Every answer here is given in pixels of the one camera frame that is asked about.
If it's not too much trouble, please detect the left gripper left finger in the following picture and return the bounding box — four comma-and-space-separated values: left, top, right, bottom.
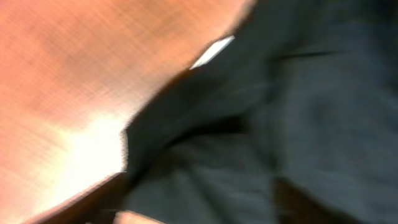
28, 172, 126, 224

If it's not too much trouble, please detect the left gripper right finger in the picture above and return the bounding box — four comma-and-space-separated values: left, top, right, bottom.
274, 178, 361, 224

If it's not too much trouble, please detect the black t-shirt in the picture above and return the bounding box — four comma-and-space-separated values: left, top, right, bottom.
124, 0, 397, 223

